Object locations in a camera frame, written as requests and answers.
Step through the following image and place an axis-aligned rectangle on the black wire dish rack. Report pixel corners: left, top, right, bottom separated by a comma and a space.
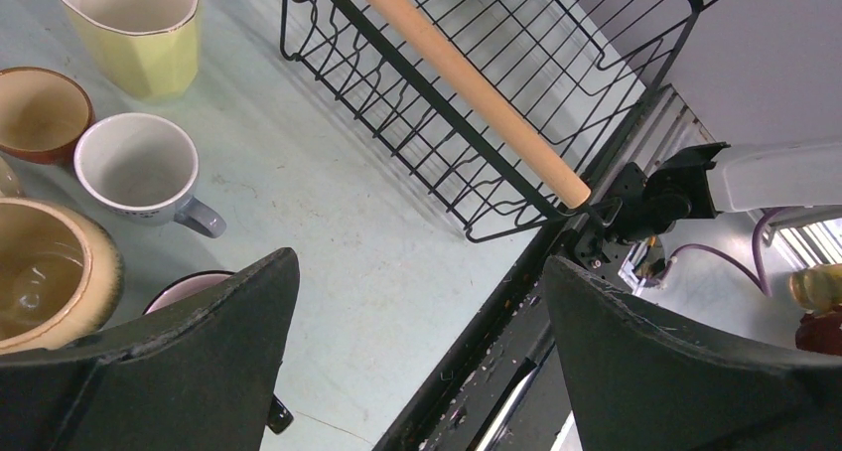
280, 0, 720, 242

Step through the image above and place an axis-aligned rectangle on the dark red object off table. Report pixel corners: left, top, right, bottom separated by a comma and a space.
795, 305, 841, 356

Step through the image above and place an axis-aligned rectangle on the beige round speckled mug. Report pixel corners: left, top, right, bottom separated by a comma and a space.
1, 198, 124, 355

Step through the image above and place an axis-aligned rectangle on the left wooden rack handle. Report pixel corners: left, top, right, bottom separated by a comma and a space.
365, 0, 591, 209

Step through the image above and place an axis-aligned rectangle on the yellow green faceted mug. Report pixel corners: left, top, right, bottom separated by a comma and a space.
60, 0, 202, 101

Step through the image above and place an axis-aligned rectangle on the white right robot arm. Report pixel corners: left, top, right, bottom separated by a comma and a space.
571, 0, 841, 264

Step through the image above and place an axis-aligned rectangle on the small grey blue cup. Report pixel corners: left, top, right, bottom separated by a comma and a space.
72, 112, 226, 238

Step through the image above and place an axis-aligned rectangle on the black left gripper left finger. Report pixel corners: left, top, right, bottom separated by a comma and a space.
1, 247, 300, 450

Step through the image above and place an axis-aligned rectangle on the lilac purple mug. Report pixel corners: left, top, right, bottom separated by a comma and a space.
143, 270, 294, 435

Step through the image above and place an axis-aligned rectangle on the yellow bottle off table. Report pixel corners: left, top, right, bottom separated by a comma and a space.
788, 264, 841, 313

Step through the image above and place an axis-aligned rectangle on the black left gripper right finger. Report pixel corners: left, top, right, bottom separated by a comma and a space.
543, 256, 841, 450

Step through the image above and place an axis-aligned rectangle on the small red orange cup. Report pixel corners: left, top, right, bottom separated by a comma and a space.
1, 67, 95, 165

